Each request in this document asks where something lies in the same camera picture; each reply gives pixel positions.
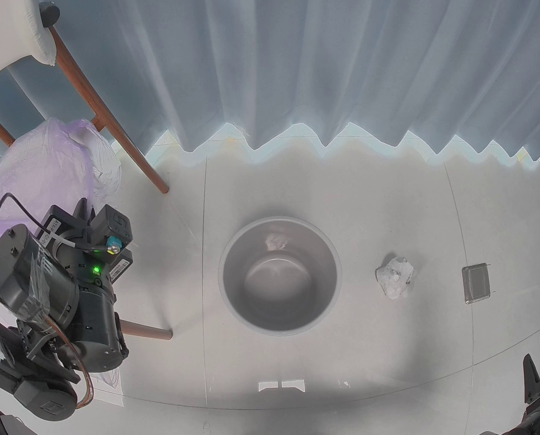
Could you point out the pale blue curtain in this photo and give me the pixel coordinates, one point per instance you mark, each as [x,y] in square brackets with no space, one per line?
[297,61]

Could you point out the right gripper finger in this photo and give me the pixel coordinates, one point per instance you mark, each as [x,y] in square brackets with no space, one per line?
[532,379]

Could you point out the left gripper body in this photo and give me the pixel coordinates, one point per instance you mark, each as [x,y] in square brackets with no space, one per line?
[70,261]

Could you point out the white paper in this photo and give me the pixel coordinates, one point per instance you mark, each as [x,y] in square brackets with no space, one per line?
[394,277]

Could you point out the wooden chair with white cushions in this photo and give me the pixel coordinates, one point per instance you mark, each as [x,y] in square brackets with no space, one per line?
[7,16]

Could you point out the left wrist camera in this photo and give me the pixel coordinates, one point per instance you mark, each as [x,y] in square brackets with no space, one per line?
[113,224]

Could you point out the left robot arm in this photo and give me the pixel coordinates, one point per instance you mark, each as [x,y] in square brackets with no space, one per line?
[29,270]

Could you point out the white trash bin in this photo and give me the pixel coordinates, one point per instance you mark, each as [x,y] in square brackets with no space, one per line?
[251,297]

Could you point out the purple plastic bag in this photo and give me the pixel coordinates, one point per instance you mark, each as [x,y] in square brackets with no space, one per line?
[47,161]

